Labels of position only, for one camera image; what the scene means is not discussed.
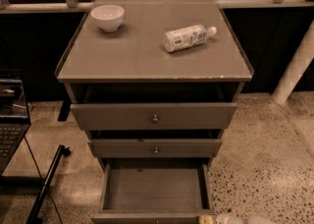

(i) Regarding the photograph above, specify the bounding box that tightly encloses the grey middle drawer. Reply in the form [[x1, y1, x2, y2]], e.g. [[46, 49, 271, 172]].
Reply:
[[88, 139, 222, 158]]

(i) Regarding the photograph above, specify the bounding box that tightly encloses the grey top drawer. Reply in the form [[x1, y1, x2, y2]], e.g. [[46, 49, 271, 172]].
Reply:
[[71, 102, 236, 131]]

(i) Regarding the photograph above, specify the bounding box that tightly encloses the black laptop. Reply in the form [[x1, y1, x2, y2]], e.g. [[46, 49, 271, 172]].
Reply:
[[0, 69, 30, 175]]

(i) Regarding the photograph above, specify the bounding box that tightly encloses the grey drawer cabinet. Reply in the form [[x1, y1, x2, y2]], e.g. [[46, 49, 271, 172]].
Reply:
[[54, 0, 255, 224]]

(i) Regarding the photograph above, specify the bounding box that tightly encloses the grey bottom drawer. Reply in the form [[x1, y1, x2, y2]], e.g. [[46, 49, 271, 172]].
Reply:
[[91, 158, 215, 224]]

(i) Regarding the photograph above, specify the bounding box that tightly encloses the white ceramic bowl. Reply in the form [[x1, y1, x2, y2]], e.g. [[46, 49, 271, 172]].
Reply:
[[91, 5, 125, 31]]

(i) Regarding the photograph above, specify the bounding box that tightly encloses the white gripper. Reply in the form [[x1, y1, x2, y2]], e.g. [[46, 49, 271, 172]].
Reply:
[[199, 214, 246, 224]]

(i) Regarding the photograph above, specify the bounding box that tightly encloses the grey drawer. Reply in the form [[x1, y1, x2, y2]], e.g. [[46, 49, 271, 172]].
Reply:
[[91, 158, 215, 224], [88, 139, 222, 158], [71, 102, 236, 131]]

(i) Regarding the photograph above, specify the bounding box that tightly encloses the plastic water bottle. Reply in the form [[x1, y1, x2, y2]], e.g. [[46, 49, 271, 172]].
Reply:
[[163, 25, 218, 53]]

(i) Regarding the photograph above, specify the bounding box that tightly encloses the white diagonal pillar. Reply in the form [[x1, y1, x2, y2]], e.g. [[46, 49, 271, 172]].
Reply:
[[271, 21, 314, 105]]

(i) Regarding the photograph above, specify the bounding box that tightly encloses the black stand pole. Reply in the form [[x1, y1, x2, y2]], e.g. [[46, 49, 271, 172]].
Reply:
[[26, 145, 71, 224]]

